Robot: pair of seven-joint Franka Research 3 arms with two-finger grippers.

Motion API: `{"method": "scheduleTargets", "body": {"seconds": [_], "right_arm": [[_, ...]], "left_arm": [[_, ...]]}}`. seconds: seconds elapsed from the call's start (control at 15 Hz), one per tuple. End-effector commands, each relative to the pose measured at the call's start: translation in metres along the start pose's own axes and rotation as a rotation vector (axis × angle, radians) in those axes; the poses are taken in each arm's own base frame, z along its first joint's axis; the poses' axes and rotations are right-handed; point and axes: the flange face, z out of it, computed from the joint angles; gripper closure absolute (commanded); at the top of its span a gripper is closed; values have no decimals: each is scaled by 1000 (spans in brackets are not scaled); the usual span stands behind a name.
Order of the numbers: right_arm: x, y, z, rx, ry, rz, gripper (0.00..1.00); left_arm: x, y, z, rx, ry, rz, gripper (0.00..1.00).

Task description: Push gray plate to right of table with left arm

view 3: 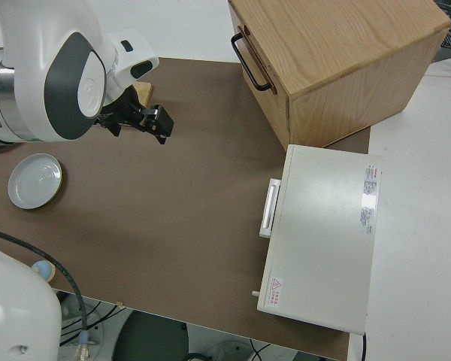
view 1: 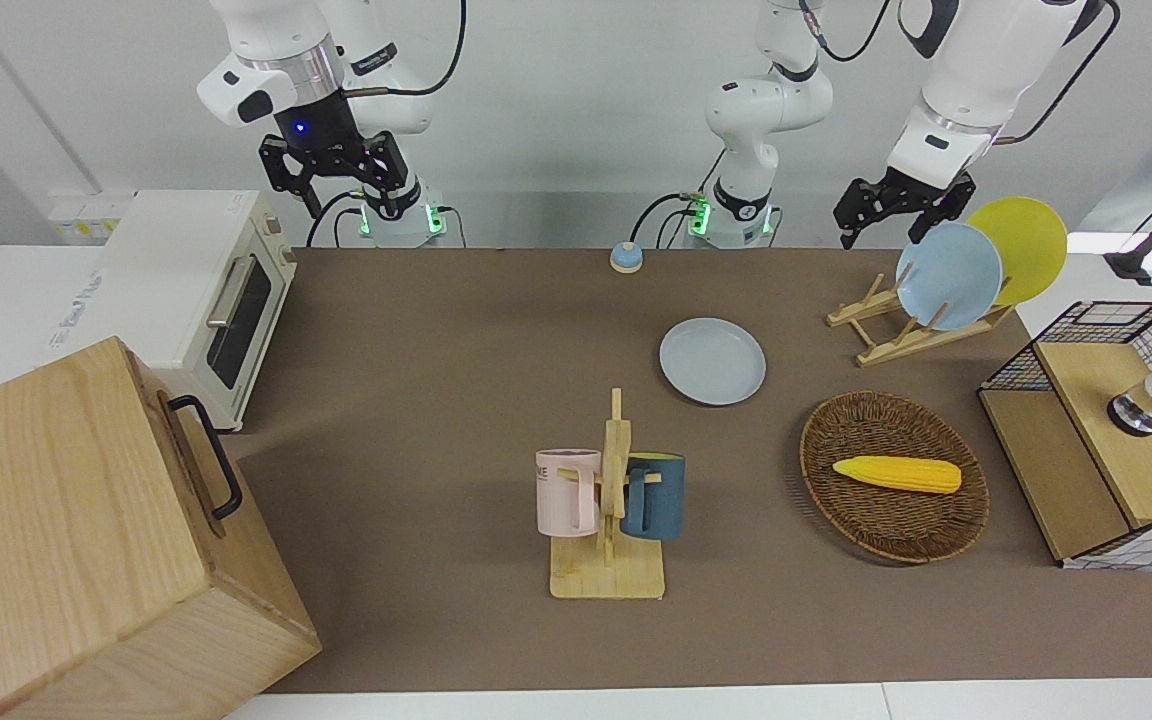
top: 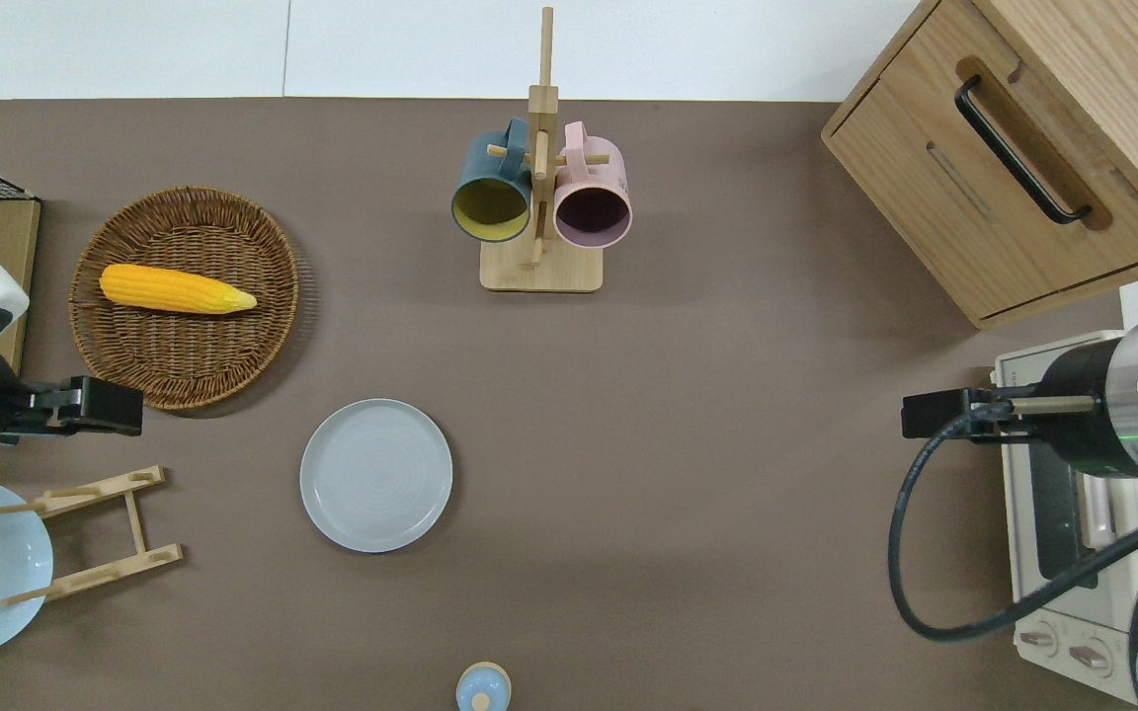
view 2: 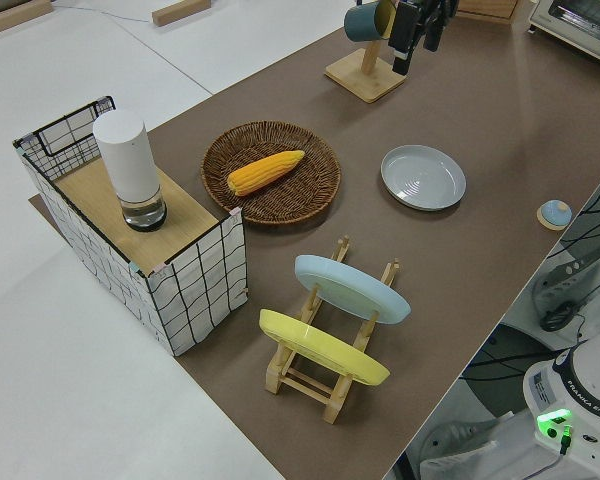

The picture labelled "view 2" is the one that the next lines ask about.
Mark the wooden dish rack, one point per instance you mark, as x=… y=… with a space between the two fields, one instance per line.
x=300 y=382

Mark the wooden mug tree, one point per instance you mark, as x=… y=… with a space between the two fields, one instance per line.
x=365 y=80

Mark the light blue plate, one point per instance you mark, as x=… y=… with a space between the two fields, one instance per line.
x=352 y=290

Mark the brown table mat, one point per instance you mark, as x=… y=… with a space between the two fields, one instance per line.
x=480 y=125

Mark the yellow corn cob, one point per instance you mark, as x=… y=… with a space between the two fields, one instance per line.
x=262 y=172

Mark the black plug adapter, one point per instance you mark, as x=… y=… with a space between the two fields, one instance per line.
x=557 y=320

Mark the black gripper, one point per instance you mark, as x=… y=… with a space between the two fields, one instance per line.
x=422 y=7

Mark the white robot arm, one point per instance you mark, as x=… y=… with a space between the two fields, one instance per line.
x=595 y=380

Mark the teal mug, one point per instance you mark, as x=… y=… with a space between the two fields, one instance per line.
x=360 y=22

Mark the light wooden block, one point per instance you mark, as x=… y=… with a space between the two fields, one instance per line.
x=180 y=11
x=15 y=15

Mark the yellow plate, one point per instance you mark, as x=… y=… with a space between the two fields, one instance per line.
x=320 y=345

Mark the white toaster oven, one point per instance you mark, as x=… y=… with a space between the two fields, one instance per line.
x=580 y=30

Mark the grid pattern shelf box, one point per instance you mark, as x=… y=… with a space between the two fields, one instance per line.
x=200 y=295

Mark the brown wicker basket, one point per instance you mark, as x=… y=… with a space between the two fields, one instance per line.
x=280 y=205

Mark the wooden drawer cabinet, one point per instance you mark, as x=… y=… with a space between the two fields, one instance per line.
x=485 y=7

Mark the white power strip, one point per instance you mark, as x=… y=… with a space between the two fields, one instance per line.
x=565 y=272

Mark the gray round plate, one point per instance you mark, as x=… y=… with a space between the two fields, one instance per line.
x=422 y=177

